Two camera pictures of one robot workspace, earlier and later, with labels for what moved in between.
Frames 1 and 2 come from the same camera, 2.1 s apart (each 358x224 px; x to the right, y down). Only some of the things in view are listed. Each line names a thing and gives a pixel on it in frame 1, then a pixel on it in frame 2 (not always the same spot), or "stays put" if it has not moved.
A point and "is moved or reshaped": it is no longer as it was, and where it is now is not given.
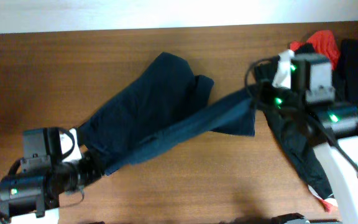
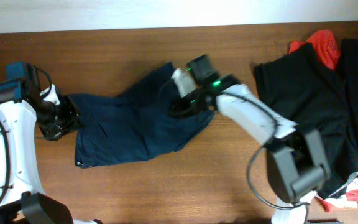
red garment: x=324 y=43 stays put
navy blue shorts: x=166 y=102 is moved or reshaped
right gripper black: x=263 y=90 → x=185 y=106
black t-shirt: x=298 y=91 stays put
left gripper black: x=89 y=168 → x=66 y=116
